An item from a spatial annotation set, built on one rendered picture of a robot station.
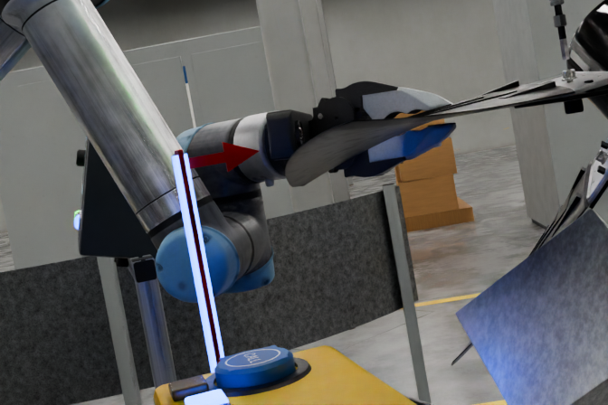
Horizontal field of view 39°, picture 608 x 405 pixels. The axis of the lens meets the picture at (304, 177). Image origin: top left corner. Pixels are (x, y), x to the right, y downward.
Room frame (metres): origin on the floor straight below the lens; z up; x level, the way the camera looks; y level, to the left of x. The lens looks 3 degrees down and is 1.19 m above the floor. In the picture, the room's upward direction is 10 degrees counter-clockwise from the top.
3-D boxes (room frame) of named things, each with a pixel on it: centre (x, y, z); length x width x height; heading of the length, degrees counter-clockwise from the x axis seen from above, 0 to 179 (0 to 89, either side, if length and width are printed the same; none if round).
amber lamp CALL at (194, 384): (0.42, 0.07, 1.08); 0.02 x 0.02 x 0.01; 15
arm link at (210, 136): (1.00, 0.09, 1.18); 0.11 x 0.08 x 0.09; 51
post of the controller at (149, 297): (1.18, 0.24, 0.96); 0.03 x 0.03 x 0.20; 15
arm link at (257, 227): (0.98, 0.09, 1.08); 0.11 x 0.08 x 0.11; 169
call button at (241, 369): (0.43, 0.04, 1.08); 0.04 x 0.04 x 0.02
